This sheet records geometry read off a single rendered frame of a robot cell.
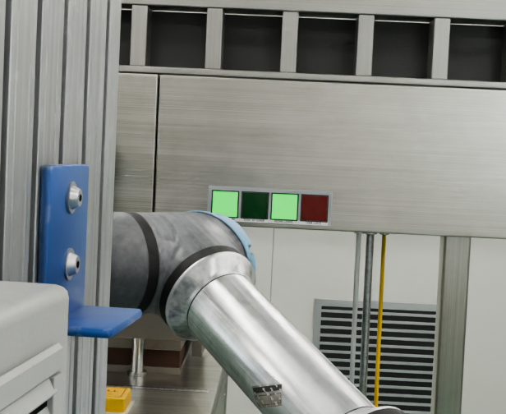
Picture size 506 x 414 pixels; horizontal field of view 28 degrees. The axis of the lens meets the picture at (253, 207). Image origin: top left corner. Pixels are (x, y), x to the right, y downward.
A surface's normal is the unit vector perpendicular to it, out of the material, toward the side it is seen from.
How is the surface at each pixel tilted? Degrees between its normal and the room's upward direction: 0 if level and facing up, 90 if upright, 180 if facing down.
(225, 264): 70
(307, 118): 90
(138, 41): 90
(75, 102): 90
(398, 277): 90
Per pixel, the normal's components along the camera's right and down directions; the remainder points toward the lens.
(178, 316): -0.25, 0.54
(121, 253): 0.30, -0.24
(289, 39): -0.03, 0.05
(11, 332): 0.99, 0.05
